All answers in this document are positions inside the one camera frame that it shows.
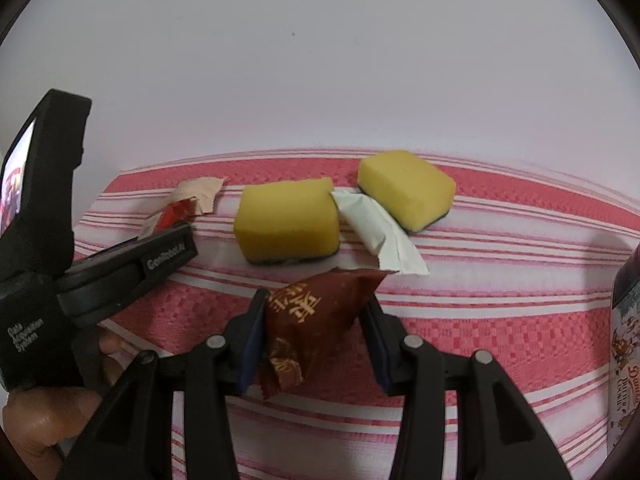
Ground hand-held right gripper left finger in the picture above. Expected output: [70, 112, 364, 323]
[55, 287, 271, 480]

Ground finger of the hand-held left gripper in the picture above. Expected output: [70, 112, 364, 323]
[57, 224, 197, 329]

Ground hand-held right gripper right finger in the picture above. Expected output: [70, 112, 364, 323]
[357, 297, 573, 480]

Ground red and white sachet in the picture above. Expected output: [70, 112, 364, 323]
[139, 199, 195, 240]

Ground red-brown snack packet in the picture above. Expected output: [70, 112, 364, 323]
[257, 267, 398, 401]

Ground beige paper packet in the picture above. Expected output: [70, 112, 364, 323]
[170, 176, 225, 217]

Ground yellow sponge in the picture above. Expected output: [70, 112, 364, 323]
[357, 150, 457, 235]
[234, 176, 341, 266]

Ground white paper packet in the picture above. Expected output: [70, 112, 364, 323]
[331, 189, 431, 277]

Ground round metal tin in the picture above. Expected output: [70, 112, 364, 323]
[605, 245, 640, 461]

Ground red striped cloth-covered desktop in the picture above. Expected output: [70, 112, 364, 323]
[60, 149, 640, 480]

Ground person's left hand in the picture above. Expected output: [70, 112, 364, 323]
[1, 329, 126, 462]

